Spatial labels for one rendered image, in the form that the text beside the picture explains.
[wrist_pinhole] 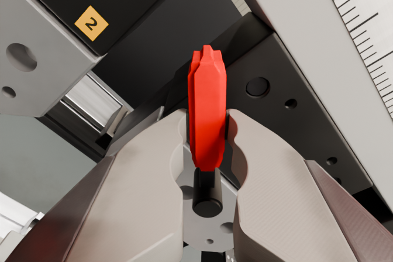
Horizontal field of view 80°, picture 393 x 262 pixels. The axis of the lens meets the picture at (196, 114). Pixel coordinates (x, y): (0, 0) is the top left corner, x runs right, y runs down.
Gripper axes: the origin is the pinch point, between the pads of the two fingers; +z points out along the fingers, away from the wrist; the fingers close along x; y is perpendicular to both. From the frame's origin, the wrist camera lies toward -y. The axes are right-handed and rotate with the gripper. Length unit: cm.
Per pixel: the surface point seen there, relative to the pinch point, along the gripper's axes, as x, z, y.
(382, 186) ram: 13.9, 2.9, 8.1
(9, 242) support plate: -21.4, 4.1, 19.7
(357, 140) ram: 10.4, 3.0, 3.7
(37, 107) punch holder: -10.8, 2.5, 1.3
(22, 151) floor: -101, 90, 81
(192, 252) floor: -6, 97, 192
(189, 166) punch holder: -1.1, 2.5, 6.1
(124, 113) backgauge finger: -17.4, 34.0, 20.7
